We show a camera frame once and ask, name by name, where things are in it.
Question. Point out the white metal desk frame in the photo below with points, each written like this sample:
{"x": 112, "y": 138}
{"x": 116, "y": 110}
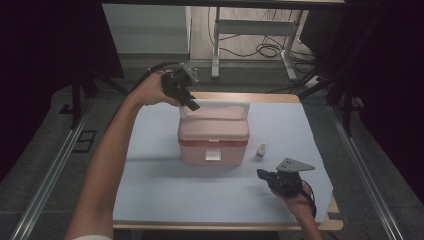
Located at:
{"x": 253, "y": 27}

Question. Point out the person's left hand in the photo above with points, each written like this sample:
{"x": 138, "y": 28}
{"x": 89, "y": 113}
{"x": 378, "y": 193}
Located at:
{"x": 150, "y": 91}

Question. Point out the black metal stand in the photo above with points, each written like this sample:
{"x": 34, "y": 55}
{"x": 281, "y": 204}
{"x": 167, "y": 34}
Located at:
{"x": 76, "y": 100}
{"x": 347, "y": 110}

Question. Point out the pink plastic lidded box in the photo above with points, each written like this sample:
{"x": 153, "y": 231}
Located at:
{"x": 213, "y": 133}

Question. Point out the small white dropper bottle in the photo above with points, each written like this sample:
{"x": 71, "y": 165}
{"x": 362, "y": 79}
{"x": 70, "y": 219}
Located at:
{"x": 260, "y": 152}

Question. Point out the white power strip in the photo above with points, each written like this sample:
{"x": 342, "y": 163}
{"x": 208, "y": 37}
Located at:
{"x": 313, "y": 81}

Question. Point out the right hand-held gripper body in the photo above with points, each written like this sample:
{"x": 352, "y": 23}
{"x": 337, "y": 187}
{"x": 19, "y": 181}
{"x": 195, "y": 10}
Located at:
{"x": 290, "y": 183}

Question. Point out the white cabinet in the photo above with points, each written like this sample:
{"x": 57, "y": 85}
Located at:
{"x": 146, "y": 30}

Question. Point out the person's right hand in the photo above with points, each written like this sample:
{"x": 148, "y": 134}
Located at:
{"x": 301, "y": 203}

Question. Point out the aluminium floor rail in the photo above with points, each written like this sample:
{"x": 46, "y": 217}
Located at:
{"x": 51, "y": 173}
{"x": 365, "y": 173}

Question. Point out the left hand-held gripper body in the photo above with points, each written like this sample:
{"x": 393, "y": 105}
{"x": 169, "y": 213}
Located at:
{"x": 175, "y": 83}

